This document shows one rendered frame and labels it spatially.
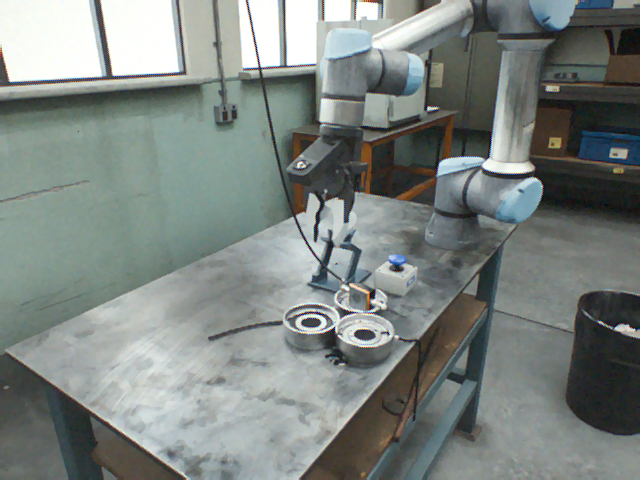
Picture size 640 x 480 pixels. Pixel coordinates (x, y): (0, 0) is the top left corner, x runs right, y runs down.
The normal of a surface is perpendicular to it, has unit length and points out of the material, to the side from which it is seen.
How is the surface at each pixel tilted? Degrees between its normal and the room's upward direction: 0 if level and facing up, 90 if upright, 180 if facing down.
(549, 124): 97
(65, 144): 90
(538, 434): 0
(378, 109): 88
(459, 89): 90
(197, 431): 0
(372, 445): 0
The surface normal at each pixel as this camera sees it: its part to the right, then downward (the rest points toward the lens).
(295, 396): 0.00, -0.92
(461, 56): -0.57, 0.32
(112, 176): 0.82, 0.22
